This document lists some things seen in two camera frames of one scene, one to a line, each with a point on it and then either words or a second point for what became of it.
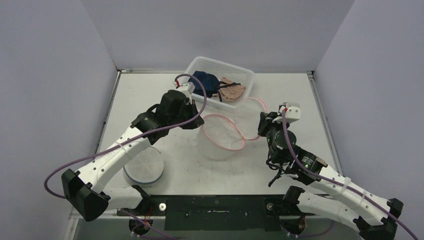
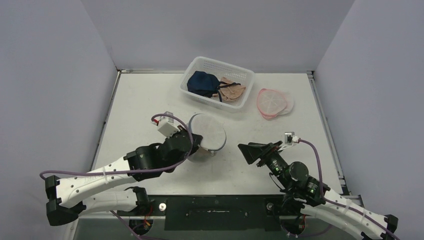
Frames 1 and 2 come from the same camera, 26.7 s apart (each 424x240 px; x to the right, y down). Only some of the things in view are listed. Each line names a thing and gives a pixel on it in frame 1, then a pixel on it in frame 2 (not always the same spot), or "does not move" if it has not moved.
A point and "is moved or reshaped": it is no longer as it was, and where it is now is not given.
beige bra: [230, 91] does not move
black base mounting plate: [215, 212] does not move
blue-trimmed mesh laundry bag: [145, 168] is moved or reshaped
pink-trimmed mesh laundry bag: [219, 138] → [272, 103]
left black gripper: [191, 106] → [198, 138]
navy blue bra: [211, 82] does not move
